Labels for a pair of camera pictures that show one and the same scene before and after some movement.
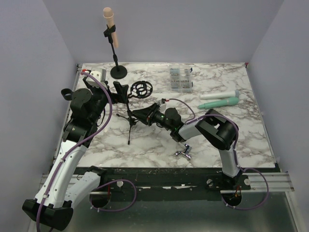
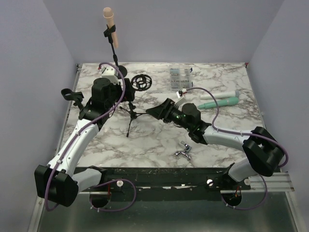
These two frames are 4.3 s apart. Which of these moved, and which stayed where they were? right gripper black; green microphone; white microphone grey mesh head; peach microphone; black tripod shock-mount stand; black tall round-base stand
Moved: black tripod shock-mount stand; right gripper black
Stayed: green microphone; white microphone grey mesh head; black tall round-base stand; peach microphone
